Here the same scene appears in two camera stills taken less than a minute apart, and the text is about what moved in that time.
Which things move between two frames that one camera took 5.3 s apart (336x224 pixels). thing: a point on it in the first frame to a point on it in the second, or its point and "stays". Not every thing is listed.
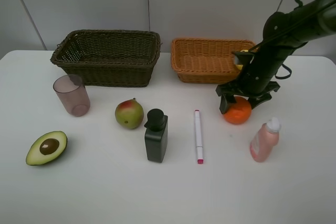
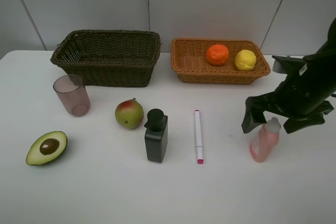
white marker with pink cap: (198, 137) stays
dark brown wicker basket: (116, 58) stays
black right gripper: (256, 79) to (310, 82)
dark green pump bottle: (156, 135) stays
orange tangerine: (239, 112) to (217, 54)
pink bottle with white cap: (264, 139) stays
